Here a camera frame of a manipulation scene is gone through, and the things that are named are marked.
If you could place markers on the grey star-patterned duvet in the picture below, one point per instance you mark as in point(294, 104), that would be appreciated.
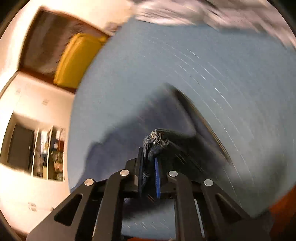
point(258, 16)

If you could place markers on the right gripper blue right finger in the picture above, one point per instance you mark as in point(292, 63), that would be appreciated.
point(203, 211)

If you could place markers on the dark blue denim jeans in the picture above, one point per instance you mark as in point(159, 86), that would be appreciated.
point(167, 127)

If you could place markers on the yellow padded chair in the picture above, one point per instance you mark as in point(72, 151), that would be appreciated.
point(76, 58)

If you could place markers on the white built-in shelf unit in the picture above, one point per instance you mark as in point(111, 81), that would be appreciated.
point(34, 147)

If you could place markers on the light blue quilted bedspread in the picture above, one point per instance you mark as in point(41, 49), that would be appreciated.
point(242, 83)

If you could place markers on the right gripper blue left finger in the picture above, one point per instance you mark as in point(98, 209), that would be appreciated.
point(93, 211)

